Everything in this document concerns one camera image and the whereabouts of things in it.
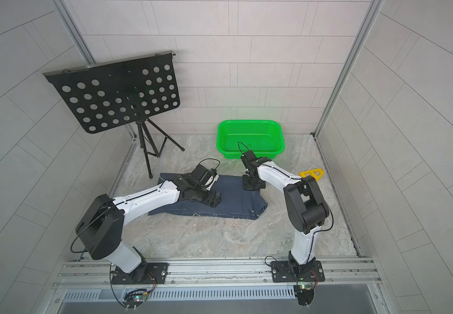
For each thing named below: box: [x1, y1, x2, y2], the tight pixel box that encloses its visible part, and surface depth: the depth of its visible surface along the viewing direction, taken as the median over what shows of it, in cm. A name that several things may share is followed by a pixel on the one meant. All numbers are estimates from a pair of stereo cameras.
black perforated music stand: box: [43, 51, 185, 179], surface depth 75 cm
